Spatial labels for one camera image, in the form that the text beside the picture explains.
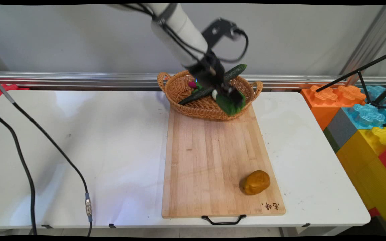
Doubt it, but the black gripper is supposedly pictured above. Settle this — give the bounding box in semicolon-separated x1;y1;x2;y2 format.
186;50;245;107

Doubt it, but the green bell pepper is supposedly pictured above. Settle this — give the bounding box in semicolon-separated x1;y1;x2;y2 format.
215;91;247;117

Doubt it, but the long dark green cucumber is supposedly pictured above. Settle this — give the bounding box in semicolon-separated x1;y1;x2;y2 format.
178;64;248;105

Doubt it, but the orange-brown potato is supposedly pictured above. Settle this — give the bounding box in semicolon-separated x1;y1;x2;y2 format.
242;170;271;196

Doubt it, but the orange giant building block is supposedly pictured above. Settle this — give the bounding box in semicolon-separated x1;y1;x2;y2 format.
301;85;367;131

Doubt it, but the grey giant building block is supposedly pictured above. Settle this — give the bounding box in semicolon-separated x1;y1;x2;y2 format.
323;108;358;153

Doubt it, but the black tripod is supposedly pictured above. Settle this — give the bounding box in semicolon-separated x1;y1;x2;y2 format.
316;49;386;111

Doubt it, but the light blue giant building block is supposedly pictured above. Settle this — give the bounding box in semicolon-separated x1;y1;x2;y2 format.
360;85;386;108
341;103;386;130

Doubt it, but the yellow giant building block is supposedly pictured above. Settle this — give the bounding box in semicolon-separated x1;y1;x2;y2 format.
336;127;386;236

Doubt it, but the woven wicker basket with handles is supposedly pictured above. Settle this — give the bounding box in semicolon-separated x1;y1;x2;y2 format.
157;70;264;121

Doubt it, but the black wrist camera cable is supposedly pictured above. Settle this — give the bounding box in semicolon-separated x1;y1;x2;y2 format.
220;29;249;64

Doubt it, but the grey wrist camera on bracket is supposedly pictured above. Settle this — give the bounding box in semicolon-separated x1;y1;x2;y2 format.
202;18;245;48

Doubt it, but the wooden cutting board, black handle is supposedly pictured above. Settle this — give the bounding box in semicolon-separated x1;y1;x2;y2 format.
162;104;287;226

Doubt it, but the horizontal aluminium rail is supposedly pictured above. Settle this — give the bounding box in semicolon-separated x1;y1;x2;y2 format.
0;71;386;91

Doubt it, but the black cable with metal connector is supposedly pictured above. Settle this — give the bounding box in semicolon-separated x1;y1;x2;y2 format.
0;71;93;237

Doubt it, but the thick black cable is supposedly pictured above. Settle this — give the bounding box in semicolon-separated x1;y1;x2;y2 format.
0;108;38;236

